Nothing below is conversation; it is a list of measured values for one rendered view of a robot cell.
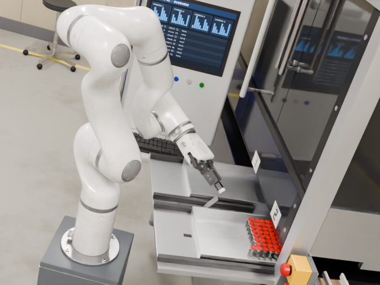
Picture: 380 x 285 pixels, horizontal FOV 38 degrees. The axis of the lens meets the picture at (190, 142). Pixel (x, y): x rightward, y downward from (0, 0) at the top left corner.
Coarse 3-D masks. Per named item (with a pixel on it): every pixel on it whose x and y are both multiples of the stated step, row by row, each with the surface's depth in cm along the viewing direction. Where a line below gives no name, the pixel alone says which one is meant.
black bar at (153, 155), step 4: (152, 156) 231; (156, 156) 232; (160, 156) 232; (164, 156) 232; (168, 156) 233; (172, 156) 234; (176, 156) 235; (164, 160) 233; (168, 160) 233; (172, 160) 233; (176, 160) 234; (180, 160) 234
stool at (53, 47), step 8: (48, 0) 476; (56, 0) 482; (64, 0) 487; (56, 8) 468; (64, 8) 471; (56, 24) 489; (56, 32) 492; (56, 40) 496; (32, 48) 500; (48, 48) 523; (56, 48) 500; (48, 56) 494; (56, 56) 501; (40, 64) 482; (72, 64) 493
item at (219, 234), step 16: (192, 208) 203; (208, 208) 205; (192, 224) 199; (208, 224) 202; (224, 224) 204; (240, 224) 206; (208, 240) 194; (224, 240) 196; (240, 240) 198; (208, 256) 182; (224, 256) 183; (240, 256) 191
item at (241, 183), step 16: (192, 176) 227; (224, 176) 233; (240, 176) 236; (256, 176) 240; (192, 192) 217; (208, 192) 220; (224, 192) 223; (240, 192) 226; (256, 192) 229; (256, 208) 218
